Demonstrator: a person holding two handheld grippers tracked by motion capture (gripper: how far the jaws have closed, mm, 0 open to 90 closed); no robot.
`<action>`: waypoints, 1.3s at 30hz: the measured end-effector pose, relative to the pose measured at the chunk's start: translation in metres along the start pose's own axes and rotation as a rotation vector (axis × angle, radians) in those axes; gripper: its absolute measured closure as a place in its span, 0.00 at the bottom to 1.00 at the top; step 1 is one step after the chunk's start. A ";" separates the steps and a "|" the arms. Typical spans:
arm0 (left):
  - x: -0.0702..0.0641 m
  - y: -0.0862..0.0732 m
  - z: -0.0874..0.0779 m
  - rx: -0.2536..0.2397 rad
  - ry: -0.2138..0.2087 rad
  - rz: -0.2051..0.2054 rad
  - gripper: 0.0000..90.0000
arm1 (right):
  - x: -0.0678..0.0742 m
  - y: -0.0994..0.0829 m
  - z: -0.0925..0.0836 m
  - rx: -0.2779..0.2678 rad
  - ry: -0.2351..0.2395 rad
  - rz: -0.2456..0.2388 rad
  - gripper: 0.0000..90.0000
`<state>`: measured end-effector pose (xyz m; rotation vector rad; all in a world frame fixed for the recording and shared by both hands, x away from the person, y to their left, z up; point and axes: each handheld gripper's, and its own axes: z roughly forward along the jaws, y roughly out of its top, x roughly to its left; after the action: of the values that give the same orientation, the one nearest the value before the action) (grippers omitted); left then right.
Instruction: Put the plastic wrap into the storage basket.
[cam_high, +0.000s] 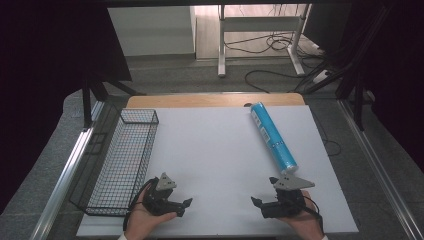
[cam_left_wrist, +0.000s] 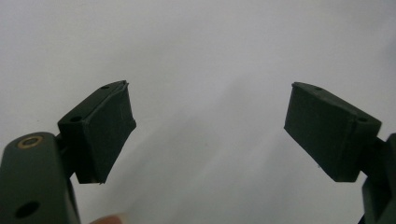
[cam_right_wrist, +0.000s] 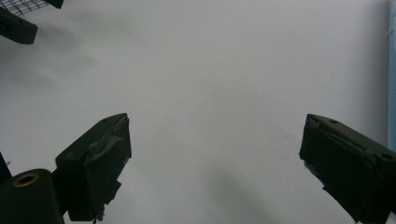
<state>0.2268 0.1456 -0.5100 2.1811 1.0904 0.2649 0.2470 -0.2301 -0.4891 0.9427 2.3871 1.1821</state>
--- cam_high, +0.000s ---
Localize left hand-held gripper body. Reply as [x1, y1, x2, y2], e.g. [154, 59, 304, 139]
[142, 172, 184, 217]

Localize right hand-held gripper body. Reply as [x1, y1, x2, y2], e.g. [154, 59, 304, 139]
[260, 173, 316, 220]

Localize person's left hand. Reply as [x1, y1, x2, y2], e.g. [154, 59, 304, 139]
[124, 192, 178, 240]

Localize person's right hand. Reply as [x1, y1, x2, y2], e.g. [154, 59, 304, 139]
[279, 189, 325, 240]

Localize white table mat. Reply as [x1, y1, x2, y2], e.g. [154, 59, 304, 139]
[76, 105, 360, 238]

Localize blue cylindrical tube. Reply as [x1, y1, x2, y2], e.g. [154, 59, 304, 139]
[249, 101, 299, 175]

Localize black metal stand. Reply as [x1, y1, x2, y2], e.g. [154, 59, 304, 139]
[334, 71, 371, 132]
[80, 68, 148, 129]

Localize white power strip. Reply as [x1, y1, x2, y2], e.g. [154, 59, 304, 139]
[312, 69, 332, 85]

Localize white cabinet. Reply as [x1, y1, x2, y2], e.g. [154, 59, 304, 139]
[107, 5, 198, 58]

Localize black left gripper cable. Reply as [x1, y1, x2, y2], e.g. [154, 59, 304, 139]
[122, 177, 160, 232]

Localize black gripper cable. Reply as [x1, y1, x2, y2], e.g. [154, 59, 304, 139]
[122, 177, 160, 232]
[301, 195, 326, 236]

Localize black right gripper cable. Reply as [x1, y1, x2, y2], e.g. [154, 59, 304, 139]
[301, 195, 326, 236]

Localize black wire mesh basket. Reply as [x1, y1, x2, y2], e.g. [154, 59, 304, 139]
[68, 108, 160, 217]

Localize aluminium rail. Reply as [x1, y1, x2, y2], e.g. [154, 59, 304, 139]
[337, 99, 424, 240]
[29, 99, 106, 240]

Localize black floor cable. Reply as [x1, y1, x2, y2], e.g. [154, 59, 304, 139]
[244, 69, 316, 94]

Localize black floor cables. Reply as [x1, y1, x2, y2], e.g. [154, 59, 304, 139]
[223, 31, 326, 60]

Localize white metal desk frame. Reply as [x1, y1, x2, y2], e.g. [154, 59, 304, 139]
[217, 3, 313, 79]

